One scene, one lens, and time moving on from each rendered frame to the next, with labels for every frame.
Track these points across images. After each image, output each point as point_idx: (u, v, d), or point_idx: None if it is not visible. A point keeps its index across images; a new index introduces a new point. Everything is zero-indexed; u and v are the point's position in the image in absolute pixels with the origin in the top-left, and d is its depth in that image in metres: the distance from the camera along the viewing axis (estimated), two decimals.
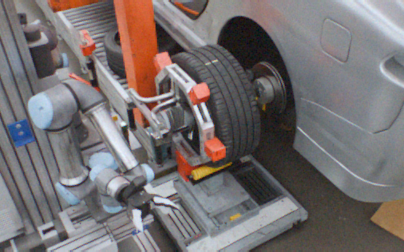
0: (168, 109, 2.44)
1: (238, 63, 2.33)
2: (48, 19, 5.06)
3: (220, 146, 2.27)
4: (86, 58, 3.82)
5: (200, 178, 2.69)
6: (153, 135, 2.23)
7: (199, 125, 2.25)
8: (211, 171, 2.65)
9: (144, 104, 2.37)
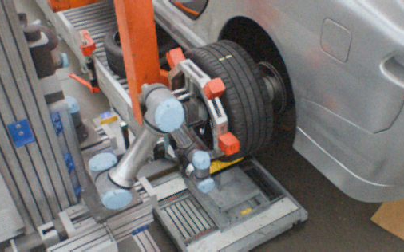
0: (182, 104, 2.47)
1: (251, 58, 2.37)
2: (48, 19, 5.06)
3: (234, 139, 2.30)
4: (86, 58, 3.82)
5: (212, 172, 2.72)
6: None
7: (213, 120, 2.28)
8: (223, 165, 2.69)
9: None
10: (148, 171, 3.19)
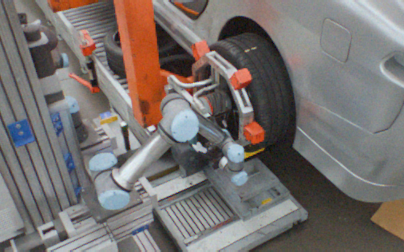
0: (207, 95, 2.53)
1: (275, 50, 2.43)
2: (48, 19, 5.06)
3: (259, 129, 2.36)
4: (86, 58, 3.82)
5: None
6: None
7: (239, 109, 2.34)
8: (245, 155, 2.75)
9: (184, 89, 2.46)
10: (148, 171, 3.19)
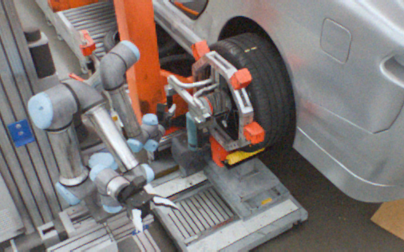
0: (207, 95, 2.53)
1: (275, 50, 2.43)
2: (48, 19, 5.06)
3: (259, 129, 2.36)
4: (86, 58, 3.82)
5: (235, 163, 2.79)
6: (196, 119, 2.32)
7: (239, 109, 2.34)
8: (245, 155, 2.75)
9: (184, 89, 2.46)
10: None
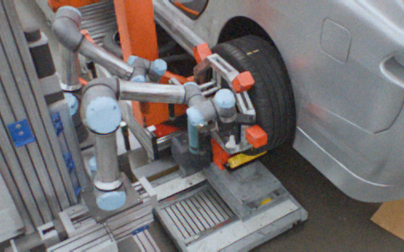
0: (209, 98, 2.51)
1: (278, 53, 2.41)
2: (48, 19, 5.06)
3: (262, 132, 2.34)
4: (86, 58, 3.82)
5: (236, 166, 2.76)
6: None
7: (242, 112, 2.32)
8: (247, 159, 2.73)
9: None
10: (148, 171, 3.19)
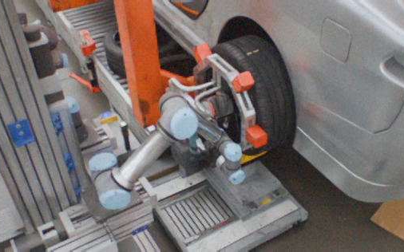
0: (209, 98, 2.51)
1: (278, 53, 2.41)
2: (48, 19, 5.06)
3: (262, 132, 2.34)
4: (86, 58, 3.82)
5: None
6: None
7: (242, 112, 2.32)
8: (247, 159, 2.73)
9: (186, 92, 2.44)
10: (148, 171, 3.19)
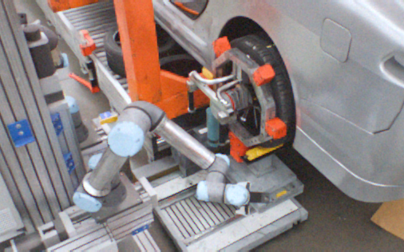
0: (228, 91, 2.56)
1: None
2: (48, 19, 5.06)
3: (282, 124, 2.39)
4: (86, 58, 3.82)
5: (254, 159, 2.81)
6: (219, 114, 2.35)
7: (263, 104, 2.37)
8: (264, 151, 2.78)
9: (207, 85, 2.49)
10: (148, 171, 3.19)
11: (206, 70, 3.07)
